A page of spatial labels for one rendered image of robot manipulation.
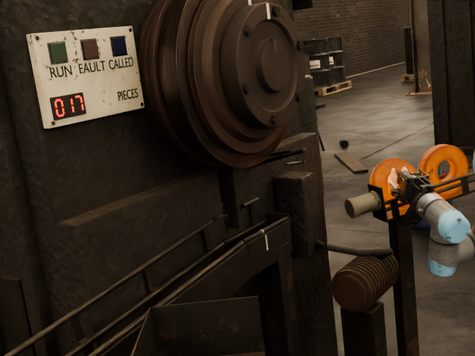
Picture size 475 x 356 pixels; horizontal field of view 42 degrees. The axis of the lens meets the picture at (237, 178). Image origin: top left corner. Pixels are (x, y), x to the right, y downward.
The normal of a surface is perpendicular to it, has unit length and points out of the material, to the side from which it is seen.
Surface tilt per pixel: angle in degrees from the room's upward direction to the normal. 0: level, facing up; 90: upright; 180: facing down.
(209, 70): 86
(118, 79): 90
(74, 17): 90
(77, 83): 90
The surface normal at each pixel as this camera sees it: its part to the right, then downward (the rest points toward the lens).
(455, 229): 0.26, 0.42
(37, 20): 0.80, 0.04
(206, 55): -0.18, 0.00
